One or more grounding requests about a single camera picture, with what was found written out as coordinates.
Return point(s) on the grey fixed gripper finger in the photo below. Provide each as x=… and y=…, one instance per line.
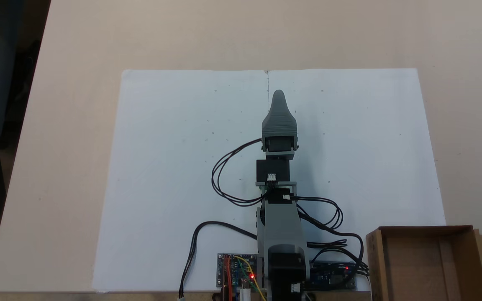
x=279, y=121

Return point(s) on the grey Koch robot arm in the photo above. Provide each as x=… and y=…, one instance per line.
x=282, y=225

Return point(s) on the white paper sheet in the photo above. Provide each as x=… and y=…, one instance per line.
x=161, y=146
x=370, y=146

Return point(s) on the green circuit board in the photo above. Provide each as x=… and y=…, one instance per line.
x=237, y=271

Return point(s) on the blue circuit board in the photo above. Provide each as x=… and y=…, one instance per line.
x=333, y=276

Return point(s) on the brown cardboard box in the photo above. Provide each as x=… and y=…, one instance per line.
x=416, y=263

